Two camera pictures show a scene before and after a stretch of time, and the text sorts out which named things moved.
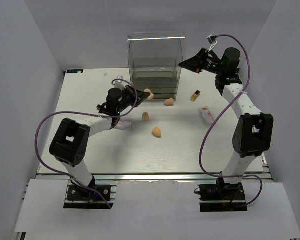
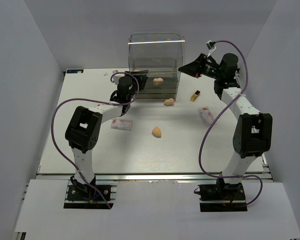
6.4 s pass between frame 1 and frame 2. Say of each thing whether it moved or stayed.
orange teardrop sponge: stayed
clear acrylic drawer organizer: stayed
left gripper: moved
